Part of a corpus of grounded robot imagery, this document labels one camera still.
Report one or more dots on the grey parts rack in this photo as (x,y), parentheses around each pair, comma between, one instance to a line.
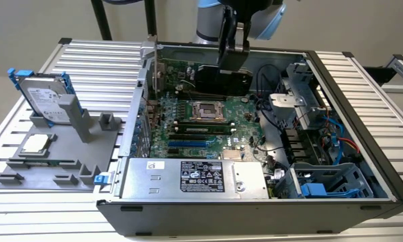
(64,153)

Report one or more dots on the silver CPU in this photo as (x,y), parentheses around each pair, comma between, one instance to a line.
(35,143)

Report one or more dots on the metal drive cage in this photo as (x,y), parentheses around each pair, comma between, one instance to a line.
(285,100)

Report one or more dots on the silver heat sink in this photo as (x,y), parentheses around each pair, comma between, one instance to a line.
(233,155)

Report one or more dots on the graphics card with black shroud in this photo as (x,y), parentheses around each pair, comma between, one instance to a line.
(214,83)

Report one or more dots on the black pole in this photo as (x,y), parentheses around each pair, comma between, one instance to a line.
(150,20)
(102,20)

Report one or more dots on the black expansion slot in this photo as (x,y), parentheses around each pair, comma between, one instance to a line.
(188,137)

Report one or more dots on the green RAM stick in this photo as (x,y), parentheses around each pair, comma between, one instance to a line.
(59,163)

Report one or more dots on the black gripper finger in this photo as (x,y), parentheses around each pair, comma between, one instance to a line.
(232,60)

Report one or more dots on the grey disk bay cage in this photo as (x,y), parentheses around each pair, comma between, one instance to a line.
(322,167)

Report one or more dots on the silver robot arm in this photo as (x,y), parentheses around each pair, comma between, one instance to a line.
(206,25)

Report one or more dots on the coin battery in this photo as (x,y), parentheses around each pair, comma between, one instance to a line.
(244,99)

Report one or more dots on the RAM stick with white label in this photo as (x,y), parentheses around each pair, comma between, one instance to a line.
(201,129)

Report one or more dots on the green motherboard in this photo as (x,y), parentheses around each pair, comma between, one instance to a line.
(241,121)

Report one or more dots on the silver power supply unit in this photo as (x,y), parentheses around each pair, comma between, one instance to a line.
(137,181)

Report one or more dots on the hard disk in blue carrier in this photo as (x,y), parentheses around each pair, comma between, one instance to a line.
(41,100)

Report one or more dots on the grey PC case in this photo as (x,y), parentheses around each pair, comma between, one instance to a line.
(221,219)

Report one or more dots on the blue disk carrier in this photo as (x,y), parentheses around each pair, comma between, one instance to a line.
(311,190)

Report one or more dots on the blue expansion slot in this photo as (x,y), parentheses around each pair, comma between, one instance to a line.
(188,145)

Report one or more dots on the blue case latch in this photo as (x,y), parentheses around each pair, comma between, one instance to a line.
(100,180)

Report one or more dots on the CPU socket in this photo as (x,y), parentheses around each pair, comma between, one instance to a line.
(206,110)

